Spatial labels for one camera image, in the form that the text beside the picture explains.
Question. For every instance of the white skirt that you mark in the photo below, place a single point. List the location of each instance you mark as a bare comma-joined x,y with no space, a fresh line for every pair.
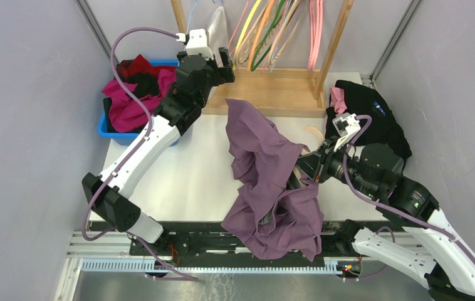
218,34

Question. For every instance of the pink hanger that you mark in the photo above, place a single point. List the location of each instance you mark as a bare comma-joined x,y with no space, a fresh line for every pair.
316,27

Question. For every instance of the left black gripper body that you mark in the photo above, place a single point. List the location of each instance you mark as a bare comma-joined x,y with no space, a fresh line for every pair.
219,75

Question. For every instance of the beige wooden hanger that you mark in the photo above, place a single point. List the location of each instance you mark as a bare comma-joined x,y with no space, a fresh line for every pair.
314,133

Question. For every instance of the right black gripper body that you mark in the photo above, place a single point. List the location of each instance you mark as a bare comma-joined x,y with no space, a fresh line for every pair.
321,170

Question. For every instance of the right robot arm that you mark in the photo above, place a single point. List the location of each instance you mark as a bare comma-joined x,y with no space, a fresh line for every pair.
447,268

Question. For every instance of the purple garment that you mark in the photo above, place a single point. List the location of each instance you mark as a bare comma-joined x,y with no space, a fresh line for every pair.
269,218

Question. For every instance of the black garment pile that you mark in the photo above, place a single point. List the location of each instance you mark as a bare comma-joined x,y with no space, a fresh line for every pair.
384,129

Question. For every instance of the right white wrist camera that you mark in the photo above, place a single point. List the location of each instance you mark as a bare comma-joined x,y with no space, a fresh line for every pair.
347,127

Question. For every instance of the magenta garment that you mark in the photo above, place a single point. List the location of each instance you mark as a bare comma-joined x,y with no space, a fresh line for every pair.
165,78

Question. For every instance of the pink garment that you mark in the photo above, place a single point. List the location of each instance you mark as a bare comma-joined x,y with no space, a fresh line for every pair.
337,100

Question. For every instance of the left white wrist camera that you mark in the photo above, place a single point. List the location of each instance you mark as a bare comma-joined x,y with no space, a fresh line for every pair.
196,42

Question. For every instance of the yellow hanger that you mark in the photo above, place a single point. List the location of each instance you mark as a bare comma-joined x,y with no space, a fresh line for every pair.
244,30

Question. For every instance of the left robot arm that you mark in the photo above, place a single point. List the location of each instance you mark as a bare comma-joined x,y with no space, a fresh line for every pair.
108,193

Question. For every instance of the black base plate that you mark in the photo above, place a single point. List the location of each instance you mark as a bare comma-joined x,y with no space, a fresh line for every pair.
208,245

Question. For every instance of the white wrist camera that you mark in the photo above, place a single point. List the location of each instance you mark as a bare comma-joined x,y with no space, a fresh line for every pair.
347,127
196,42

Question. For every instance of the wooden hanger rack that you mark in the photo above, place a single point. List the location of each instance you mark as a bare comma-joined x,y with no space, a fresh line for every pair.
288,92

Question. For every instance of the orange hanger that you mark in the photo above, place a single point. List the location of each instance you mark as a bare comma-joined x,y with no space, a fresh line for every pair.
264,29

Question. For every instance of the blue plastic bin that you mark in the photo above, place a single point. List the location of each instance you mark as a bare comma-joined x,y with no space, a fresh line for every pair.
128,138

